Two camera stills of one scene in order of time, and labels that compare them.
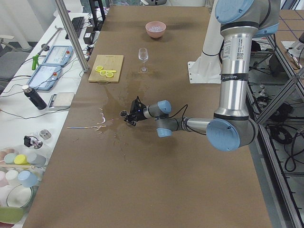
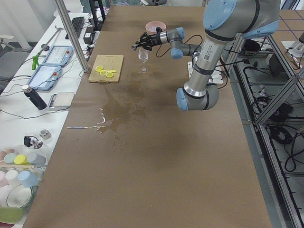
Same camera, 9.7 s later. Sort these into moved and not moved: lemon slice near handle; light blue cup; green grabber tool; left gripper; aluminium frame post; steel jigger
Moved: left gripper; steel jigger
Not moved: lemon slice near handle; light blue cup; green grabber tool; aluminium frame post
